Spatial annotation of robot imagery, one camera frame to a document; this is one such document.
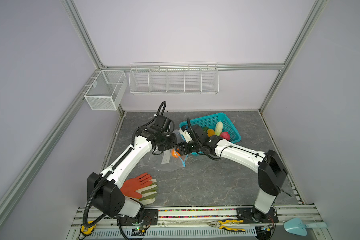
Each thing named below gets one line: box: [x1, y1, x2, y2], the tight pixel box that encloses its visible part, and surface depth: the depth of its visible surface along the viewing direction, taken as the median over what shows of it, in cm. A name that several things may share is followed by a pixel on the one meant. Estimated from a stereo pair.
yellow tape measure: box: [78, 220, 97, 240], surface depth 70 cm
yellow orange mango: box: [207, 129, 216, 137], surface depth 104 cm
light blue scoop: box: [283, 217, 328, 237], surface depth 72 cm
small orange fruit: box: [172, 148, 182, 158], surface depth 80 cm
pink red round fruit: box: [220, 131, 231, 141], surface depth 101 cm
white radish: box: [215, 121, 224, 136], surface depth 107 cm
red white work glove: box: [120, 172, 158, 206], surface depth 83 cm
